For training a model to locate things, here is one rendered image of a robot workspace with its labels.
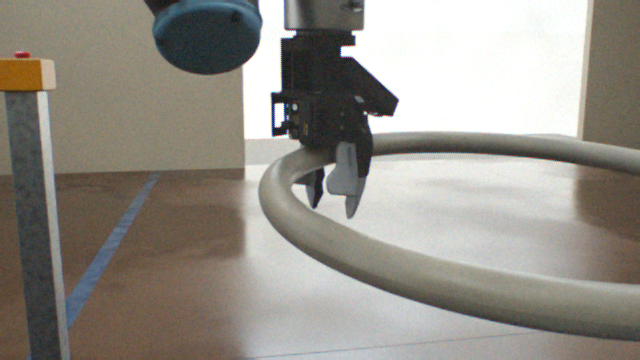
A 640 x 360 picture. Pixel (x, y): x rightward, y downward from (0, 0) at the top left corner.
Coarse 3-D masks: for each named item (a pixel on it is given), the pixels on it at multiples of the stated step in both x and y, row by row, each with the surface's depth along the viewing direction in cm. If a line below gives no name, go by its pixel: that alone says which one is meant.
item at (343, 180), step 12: (348, 144) 63; (336, 156) 62; (348, 156) 63; (336, 168) 62; (348, 168) 63; (336, 180) 62; (348, 180) 63; (360, 180) 63; (336, 192) 62; (348, 192) 63; (360, 192) 64; (348, 204) 65; (348, 216) 66
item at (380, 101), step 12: (348, 60) 62; (348, 72) 61; (360, 72) 63; (360, 84) 63; (372, 84) 65; (360, 96) 66; (372, 96) 65; (384, 96) 67; (396, 96) 68; (372, 108) 68; (384, 108) 67; (396, 108) 69
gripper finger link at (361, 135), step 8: (360, 120) 62; (360, 128) 62; (368, 128) 62; (352, 136) 63; (360, 136) 62; (368, 136) 62; (360, 144) 62; (368, 144) 63; (360, 152) 63; (368, 152) 63; (360, 160) 63; (368, 160) 63; (360, 168) 63; (368, 168) 64; (360, 176) 63
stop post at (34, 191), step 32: (0, 64) 134; (32, 64) 135; (32, 96) 138; (32, 128) 140; (32, 160) 141; (32, 192) 142; (32, 224) 144; (32, 256) 145; (32, 288) 147; (32, 320) 148; (64, 320) 155; (32, 352) 150; (64, 352) 154
